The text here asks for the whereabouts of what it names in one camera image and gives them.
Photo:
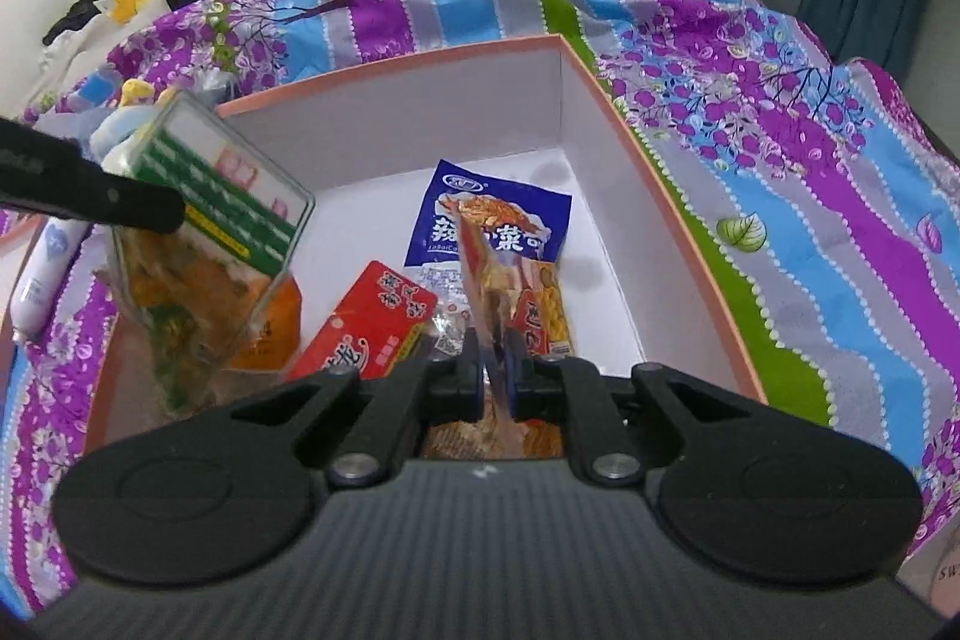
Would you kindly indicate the yellow red snack packet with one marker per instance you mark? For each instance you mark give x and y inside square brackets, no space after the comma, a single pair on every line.
[551,310]

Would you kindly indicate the clear orange snack packet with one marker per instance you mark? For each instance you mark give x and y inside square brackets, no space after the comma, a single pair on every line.
[484,280]

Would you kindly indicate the floral striped blanket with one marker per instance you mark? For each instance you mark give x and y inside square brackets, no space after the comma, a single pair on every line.
[750,160]

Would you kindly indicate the pink cardboard box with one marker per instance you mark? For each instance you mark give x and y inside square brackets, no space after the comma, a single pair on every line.
[465,108]

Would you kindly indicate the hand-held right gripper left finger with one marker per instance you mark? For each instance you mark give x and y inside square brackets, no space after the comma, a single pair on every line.
[472,377]

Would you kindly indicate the pile of clothes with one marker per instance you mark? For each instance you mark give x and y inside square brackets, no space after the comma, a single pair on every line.
[71,18]

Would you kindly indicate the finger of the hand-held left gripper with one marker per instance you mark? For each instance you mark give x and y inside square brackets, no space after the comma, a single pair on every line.
[90,190]

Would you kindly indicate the yellow pillow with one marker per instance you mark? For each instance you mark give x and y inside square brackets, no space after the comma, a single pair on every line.
[131,3]

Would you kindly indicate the green label snack packet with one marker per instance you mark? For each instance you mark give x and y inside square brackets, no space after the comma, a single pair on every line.
[217,197]

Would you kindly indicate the blue snack packet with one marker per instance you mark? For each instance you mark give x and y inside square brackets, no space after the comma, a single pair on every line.
[487,197]

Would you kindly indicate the white spray bottle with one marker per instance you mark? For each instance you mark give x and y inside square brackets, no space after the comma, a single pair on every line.
[41,280]

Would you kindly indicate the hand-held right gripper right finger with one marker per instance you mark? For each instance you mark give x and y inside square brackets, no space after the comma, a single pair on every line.
[516,377]

